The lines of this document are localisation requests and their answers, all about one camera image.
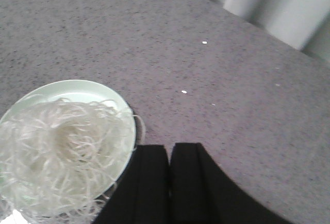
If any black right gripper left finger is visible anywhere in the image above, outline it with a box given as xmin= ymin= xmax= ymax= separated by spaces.
xmin=94 ymin=145 xmax=169 ymax=223

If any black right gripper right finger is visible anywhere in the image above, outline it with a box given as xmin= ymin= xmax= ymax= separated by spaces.
xmin=170 ymin=143 xmax=288 ymax=223

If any white vermicelli noodle bundle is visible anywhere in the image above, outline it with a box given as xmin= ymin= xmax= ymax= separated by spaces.
xmin=0 ymin=98 xmax=146 ymax=222

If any light green plate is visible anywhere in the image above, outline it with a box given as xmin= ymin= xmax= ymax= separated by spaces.
xmin=0 ymin=79 xmax=137 ymax=218

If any white curtain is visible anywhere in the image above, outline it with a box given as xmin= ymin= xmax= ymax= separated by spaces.
xmin=212 ymin=0 xmax=329 ymax=62

